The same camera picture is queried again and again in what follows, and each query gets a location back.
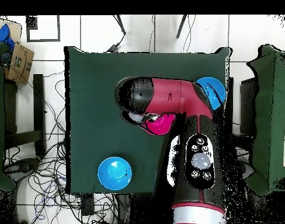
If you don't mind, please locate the crimson small bowl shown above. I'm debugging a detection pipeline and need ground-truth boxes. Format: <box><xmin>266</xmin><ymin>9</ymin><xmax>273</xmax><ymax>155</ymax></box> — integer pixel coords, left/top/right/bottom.
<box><xmin>139</xmin><ymin>113</ymin><xmax>176</xmax><ymax>137</ymax></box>

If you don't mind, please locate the large blue bowl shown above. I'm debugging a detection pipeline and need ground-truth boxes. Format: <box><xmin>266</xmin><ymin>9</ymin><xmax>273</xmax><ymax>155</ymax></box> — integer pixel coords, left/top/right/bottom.
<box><xmin>195</xmin><ymin>76</ymin><xmax>227</xmax><ymax>111</ymax></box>
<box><xmin>97</xmin><ymin>156</ymin><xmax>133</xmax><ymax>191</ymax></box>

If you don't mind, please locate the dark green tablecloth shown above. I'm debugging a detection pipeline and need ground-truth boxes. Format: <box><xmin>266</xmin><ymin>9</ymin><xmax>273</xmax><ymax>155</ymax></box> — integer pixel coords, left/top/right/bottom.
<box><xmin>64</xmin><ymin>45</ymin><xmax>232</xmax><ymax>194</ymax></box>

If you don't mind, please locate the black power adapter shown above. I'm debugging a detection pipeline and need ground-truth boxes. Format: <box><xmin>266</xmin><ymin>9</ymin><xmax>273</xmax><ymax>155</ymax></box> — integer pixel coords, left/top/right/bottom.
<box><xmin>106</xmin><ymin>43</ymin><xmax>120</xmax><ymax>53</ymax></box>

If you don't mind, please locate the black tripod leg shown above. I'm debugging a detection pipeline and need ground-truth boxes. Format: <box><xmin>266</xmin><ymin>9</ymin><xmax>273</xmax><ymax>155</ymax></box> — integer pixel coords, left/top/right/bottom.
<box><xmin>175</xmin><ymin>15</ymin><xmax>188</xmax><ymax>39</ymax></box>
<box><xmin>113</xmin><ymin>15</ymin><xmax>127</xmax><ymax>36</ymax></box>

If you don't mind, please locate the black equipment box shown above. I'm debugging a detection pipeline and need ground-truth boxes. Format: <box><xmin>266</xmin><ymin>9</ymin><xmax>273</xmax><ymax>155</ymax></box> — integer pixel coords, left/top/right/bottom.
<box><xmin>239</xmin><ymin>78</ymin><xmax>259</xmax><ymax>136</ymax></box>

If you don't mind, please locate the black power brick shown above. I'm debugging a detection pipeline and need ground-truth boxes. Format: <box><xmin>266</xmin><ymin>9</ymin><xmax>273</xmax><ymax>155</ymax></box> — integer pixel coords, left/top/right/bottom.
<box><xmin>81</xmin><ymin>193</ymin><xmax>95</xmax><ymax>216</ymax></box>

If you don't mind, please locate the cardboard box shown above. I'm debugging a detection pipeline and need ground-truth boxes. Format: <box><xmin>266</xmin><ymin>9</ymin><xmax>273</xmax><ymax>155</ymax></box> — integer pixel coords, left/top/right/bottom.
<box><xmin>4</xmin><ymin>42</ymin><xmax>35</xmax><ymax>85</ymax></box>

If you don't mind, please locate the blue cloth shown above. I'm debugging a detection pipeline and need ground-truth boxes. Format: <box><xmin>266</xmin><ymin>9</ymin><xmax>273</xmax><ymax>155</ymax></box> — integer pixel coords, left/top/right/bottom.
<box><xmin>0</xmin><ymin>23</ymin><xmax>16</xmax><ymax>51</ymax></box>

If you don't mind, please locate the black cable tangle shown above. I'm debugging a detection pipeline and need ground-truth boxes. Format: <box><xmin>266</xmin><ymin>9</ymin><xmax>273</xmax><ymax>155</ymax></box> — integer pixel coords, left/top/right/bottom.
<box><xmin>4</xmin><ymin>69</ymin><xmax>131</xmax><ymax>224</ymax></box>

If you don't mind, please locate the black bench frame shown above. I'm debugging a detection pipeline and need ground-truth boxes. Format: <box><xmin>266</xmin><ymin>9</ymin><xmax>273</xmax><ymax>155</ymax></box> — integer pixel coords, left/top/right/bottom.
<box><xmin>4</xmin><ymin>73</ymin><xmax>46</xmax><ymax>157</ymax></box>

